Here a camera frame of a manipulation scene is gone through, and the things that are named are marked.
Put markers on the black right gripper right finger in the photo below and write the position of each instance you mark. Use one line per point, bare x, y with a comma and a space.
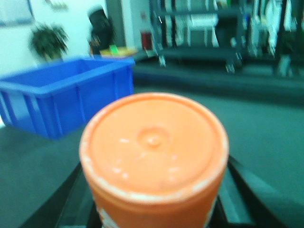
246, 201

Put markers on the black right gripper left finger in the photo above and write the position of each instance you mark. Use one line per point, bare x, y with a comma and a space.
70, 206

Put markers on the orange cylindrical capacitor 4680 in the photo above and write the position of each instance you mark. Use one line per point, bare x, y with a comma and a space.
154, 160

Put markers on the blue plastic crate on conveyor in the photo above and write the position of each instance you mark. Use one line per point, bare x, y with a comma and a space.
54, 99

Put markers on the yellow tray with green item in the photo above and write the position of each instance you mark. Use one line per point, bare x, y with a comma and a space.
118, 52

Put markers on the green potted plant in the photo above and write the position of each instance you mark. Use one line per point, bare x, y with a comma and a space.
49, 42

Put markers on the person in black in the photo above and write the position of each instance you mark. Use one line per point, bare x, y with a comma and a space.
102, 32

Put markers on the black wheeled cart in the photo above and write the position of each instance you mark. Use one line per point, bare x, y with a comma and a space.
199, 30

